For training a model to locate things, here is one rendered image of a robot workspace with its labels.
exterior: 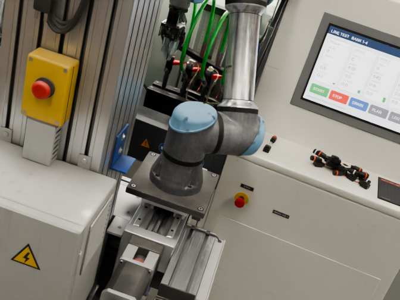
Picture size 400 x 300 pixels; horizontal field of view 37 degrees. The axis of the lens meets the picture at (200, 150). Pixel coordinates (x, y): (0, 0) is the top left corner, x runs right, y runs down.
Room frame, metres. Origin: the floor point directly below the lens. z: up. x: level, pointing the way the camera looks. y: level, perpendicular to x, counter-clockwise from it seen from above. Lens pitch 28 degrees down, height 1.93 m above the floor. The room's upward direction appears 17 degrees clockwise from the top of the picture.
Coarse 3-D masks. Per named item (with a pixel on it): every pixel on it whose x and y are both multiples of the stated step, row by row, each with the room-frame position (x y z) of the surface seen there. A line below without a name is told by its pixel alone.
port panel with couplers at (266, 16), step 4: (268, 8) 2.38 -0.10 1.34; (272, 8) 2.38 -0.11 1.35; (264, 12) 2.38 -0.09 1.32; (268, 12) 2.38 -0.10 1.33; (272, 12) 2.38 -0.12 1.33; (264, 16) 2.38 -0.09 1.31; (268, 16) 2.38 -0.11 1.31; (272, 16) 2.37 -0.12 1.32; (260, 20) 2.38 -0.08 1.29; (264, 20) 2.38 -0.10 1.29; (268, 20) 2.35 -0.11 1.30; (260, 24) 2.38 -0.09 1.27; (264, 24) 2.38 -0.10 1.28; (260, 28) 2.38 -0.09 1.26; (264, 28) 2.38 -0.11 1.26; (260, 32) 2.38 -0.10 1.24; (260, 36) 2.38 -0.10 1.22; (264, 36) 2.37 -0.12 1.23; (260, 44) 2.35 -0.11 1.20; (260, 48) 2.38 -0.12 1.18
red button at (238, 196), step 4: (240, 192) 1.82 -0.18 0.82; (236, 196) 1.82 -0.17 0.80; (240, 196) 1.81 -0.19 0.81; (244, 196) 1.82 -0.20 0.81; (236, 200) 1.79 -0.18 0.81; (240, 200) 1.78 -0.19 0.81; (244, 200) 1.82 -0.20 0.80; (248, 200) 1.81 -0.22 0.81; (236, 204) 1.78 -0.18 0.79; (240, 204) 1.78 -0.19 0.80; (244, 204) 1.78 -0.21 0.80
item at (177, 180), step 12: (168, 156) 1.38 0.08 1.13; (156, 168) 1.39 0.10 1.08; (168, 168) 1.37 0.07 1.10; (180, 168) 1.37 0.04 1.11; (192, 168) 1.38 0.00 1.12; (156, 180) 1.37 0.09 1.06; (168, 180) 1.36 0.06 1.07; (180, 180) 1.36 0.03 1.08; (192, 180) 1.38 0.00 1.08; (168, 192) 1.35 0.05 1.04; (180, 192) 1.35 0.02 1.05; (192, 192) 1.38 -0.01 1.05
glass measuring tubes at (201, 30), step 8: (208, 8) 2.38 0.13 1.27; (216, 8) 2.37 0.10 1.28; (224, 8) 2.38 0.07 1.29; (200, 16) 2.41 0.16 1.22; (208, 16) 2.41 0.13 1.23; (216, 16) 2.40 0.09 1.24; (200, 24) 2.39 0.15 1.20; (216, 24) 2.40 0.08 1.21; (224, 24) 2.39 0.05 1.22; (200, 32) 2.39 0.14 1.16; (200, 40) 2.41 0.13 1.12; (208, 40) 2.40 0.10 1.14; (216, 40) 2.38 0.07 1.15; (192, 48) 2.41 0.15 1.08; (200, 48) 2.41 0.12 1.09; (216, 48) 2.39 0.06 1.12; (224, 48) 2.39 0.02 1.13; (208, 56) 2.38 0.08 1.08; (216, 56) 2.38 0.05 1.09; (200, 80) 2.39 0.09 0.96; (200, 88) 2.37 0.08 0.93; (208, 88) 2.36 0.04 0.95
